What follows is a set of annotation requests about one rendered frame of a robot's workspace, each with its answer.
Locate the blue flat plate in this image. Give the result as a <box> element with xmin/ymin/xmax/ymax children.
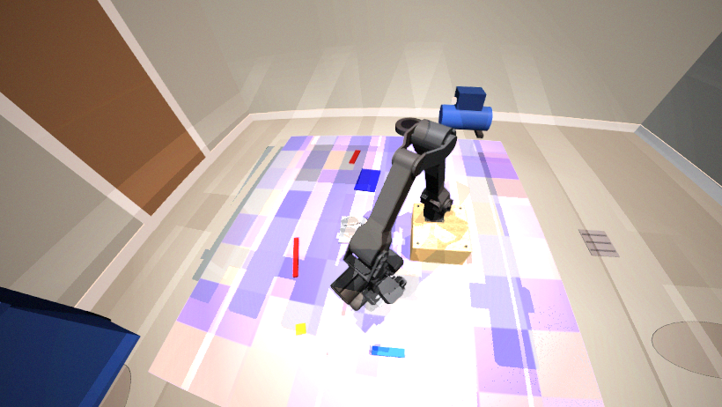
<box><xmin>354</xmin><ymin>168</ymin><xmax>381</xmax><ymax>192</ymax></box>

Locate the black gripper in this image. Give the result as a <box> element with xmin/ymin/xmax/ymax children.
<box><xmin>350</xmin><ymin>248</ymin><xmax>403</xmax><ymax>311</ymax></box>

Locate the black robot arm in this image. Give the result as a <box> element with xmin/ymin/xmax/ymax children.
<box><xmin>330</xmin><ymin>119</ymin><xmax>457</xmax><ymax>305</ymax></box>

